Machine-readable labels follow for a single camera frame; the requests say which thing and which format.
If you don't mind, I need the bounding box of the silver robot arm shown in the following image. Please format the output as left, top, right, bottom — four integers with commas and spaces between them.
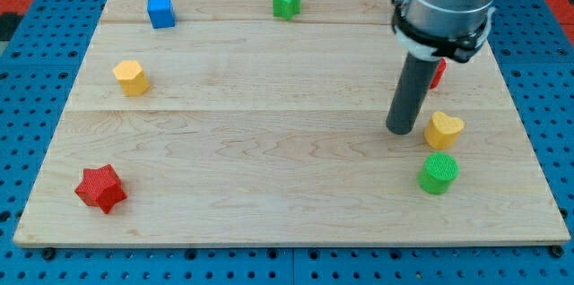
391, 0, 495, 63

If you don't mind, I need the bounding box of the green star block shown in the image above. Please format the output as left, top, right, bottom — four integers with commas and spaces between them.
273, 0, 301, 21

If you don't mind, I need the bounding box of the red circle block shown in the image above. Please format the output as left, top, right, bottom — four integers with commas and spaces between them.
430, 58, 448, 89

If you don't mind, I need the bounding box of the red star block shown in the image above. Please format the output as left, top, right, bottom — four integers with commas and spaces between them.
74, 164, 127, 214

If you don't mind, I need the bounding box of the wooden board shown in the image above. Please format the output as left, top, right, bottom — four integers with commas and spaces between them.
13, 0, 570, 248

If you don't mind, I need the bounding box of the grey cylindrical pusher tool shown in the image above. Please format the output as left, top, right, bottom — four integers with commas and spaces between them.
386, 53, 440, 135

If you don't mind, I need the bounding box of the yellow heart block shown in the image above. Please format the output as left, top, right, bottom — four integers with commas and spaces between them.
424, 111, 465, 150

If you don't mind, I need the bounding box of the green cylinder block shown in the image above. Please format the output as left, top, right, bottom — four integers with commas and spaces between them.
417, 152, 459, 195

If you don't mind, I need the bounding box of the yellow hexagon block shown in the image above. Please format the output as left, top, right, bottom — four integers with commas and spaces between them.
113, 60, 150, 97

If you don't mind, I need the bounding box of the blue cube block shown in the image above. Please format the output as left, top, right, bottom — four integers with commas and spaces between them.
147, 0, 176, 29

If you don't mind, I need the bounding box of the black cable clamp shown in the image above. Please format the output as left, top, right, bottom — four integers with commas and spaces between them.
391, 0, 495, 63

